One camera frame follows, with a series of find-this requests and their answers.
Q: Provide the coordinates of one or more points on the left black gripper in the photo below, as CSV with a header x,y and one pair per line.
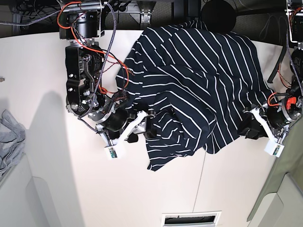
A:
x,y
280,110

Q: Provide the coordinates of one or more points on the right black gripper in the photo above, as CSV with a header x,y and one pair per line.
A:
x,y
112,120

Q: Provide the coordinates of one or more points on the navy white striped t-shirt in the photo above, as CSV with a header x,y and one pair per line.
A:
x,y
197,82

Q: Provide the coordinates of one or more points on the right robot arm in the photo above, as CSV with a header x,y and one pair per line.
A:
x,y
81,23

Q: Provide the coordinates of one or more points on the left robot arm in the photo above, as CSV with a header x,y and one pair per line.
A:
x,y
293,48

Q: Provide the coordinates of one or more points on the grey cloth pile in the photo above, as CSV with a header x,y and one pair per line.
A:
x,y
12,142

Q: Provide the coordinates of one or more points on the white vent slot frame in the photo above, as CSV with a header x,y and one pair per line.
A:
x,y
196,219

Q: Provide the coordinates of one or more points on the aluminium frame post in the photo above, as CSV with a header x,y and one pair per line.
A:
x,y
146,9

